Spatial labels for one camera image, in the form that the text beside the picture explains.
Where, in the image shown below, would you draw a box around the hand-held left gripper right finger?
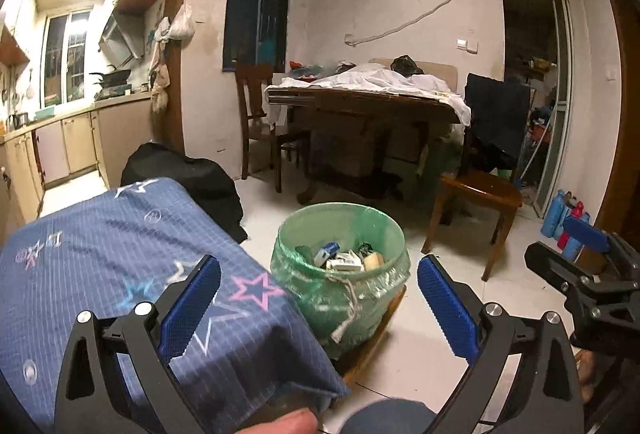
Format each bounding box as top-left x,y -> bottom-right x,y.
416,254 -> 586,434

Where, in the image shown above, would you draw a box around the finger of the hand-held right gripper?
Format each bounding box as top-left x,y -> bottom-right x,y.
524,241 -> 602,301
562,215 -> 640,275

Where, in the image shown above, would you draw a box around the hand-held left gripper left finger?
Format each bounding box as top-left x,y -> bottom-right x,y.
54,254 -> 223,434

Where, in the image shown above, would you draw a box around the small white carton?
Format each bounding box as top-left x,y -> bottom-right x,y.
327,251 -> 363,273

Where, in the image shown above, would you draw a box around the green-lined waste bin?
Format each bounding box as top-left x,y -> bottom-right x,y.
270,202 -> 412,361

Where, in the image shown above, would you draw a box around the small blue white box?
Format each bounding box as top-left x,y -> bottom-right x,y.
312,242 -> 341,265

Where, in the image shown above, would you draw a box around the person's right hand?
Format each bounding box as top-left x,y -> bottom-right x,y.
575,349 -> 596,403

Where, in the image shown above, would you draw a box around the person's left hand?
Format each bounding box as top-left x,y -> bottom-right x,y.
237,408 -> 321,434

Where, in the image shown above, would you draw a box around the blue plastic bottle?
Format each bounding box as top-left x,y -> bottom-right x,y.
542,189 -> 569,240

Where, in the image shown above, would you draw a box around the wooden chair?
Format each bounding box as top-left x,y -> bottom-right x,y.
235,61 -> 311,193
422,129 -> 524,283

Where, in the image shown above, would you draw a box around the large black bag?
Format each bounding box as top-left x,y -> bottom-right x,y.
120,142 -> 249,244

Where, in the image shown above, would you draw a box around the blue star-print tablecloth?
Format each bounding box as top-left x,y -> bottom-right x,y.
0,177 -> 351,434

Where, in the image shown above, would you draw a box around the sliding glass door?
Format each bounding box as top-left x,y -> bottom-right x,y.
500,0 -> 576,220

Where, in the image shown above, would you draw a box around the brown wooden door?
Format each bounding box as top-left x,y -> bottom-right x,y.
595,0 -> 640,236

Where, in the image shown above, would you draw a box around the person's own leg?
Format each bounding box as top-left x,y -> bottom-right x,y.
342,396 -> 441,434

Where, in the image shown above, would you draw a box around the dark jacket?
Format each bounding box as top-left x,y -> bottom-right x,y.
462,73 -> 532,170

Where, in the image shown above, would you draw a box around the beige kitchen base cabinets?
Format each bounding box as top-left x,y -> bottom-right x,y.
0,96 -> 154,226

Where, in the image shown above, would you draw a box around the wooden dining table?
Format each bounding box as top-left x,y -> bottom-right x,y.
265,84 -> 469,206

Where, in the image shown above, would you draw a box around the hanging beige cloth bag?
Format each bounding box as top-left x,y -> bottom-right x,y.
150,64 -> 174,115

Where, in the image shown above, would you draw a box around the white cloth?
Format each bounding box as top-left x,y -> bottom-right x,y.
265,66 -> 473,128

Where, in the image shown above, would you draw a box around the black wok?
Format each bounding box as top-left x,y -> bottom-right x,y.
90,70 -> 133,88

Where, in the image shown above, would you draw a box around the black plastic bag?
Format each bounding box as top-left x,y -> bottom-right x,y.
390,55 -> 425,76

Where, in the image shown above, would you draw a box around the pile of coloured clothes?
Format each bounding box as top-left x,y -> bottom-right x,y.
289,60 -> 326,78

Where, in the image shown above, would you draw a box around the steel range hood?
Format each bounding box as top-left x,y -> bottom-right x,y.
97,9 -> 151,70

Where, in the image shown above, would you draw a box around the barred kitchen window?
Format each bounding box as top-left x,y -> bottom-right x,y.
42,11 -> 94,105

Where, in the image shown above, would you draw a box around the hanging white plastic bag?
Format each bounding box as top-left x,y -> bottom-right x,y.
167,4 -> 197,41

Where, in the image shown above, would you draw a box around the dark window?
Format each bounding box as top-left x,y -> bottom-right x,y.
222,0 -> 292,73

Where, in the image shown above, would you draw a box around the white wall cable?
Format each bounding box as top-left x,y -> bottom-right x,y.
345,0 -> 501,48

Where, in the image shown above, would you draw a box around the beige wall cabinet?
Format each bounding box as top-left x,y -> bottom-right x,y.
0,26 -> 31,65

